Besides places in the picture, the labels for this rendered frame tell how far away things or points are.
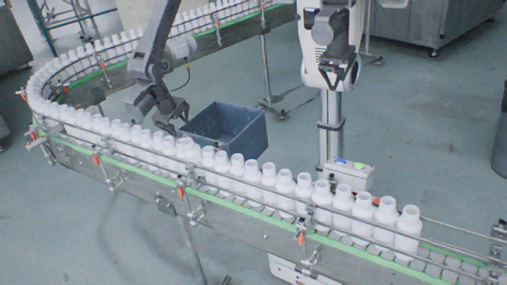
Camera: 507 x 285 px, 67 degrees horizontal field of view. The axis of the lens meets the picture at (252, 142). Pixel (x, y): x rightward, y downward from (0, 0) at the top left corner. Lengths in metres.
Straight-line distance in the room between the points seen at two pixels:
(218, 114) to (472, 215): 1.70
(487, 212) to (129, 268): 2.26
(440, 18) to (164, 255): 3.59
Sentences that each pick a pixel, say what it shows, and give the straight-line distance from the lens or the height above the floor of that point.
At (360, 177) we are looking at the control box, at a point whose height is 1.11.
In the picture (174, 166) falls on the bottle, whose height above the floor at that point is 1.06.
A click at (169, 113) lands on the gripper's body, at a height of 1.34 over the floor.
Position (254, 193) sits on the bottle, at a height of 1.06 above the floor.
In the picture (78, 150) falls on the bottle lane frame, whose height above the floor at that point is 0.99.
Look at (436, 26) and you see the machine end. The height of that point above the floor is 0.36.
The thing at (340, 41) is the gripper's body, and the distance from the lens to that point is 1.00.
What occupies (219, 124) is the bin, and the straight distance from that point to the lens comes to 2.11.
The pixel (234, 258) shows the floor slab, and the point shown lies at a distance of 2.44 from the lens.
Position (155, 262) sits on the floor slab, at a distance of 2.57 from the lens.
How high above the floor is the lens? 1.88
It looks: 34 degrees down
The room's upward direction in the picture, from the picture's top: 9 degrees counter-clockwise
